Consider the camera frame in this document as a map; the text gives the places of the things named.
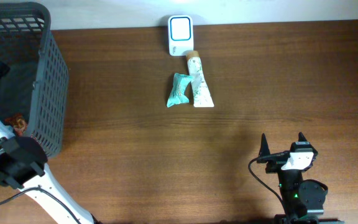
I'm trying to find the white bamboo print tube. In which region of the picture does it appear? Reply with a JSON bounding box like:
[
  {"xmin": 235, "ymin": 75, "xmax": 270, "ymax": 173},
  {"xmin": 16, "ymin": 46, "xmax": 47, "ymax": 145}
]
[{"xmin": 186, "ymin": 50, "xmax": 214, "ymax": 108}]

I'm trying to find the teal snack packet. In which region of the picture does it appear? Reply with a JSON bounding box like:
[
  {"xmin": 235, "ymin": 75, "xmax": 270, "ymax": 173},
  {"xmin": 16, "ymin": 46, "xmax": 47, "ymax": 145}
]
[{"xmin": 167, "ymin": 73, "xmax": 193, "ymax": 108}]

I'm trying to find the orange chocolate bar wrapper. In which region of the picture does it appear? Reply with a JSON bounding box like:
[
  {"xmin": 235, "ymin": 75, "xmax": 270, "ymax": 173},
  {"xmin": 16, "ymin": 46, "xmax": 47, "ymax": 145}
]
[{"xmin": 4, "ymin": 113, "xmax": 28, "ymax": 136}]

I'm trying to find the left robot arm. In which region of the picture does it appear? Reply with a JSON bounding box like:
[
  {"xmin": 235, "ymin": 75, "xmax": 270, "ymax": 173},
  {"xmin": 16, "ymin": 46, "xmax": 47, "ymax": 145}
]
[{"xmin": 0, "ymin": 53, "xmax": 96, "ymax": 223}]

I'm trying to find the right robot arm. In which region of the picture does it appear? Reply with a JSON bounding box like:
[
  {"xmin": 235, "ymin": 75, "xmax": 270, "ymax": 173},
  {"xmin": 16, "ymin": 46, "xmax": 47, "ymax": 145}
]
[{"xmin": 251, "ymin": 133, "xmax": 342, "ymax": 224}]

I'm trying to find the grey plastic mesh basket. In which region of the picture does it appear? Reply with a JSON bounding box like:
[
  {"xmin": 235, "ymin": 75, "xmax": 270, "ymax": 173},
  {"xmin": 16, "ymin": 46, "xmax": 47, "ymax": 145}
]
[{"xmin": 0, "ymin": 2, "xmax": 69, "ymax": 157}]

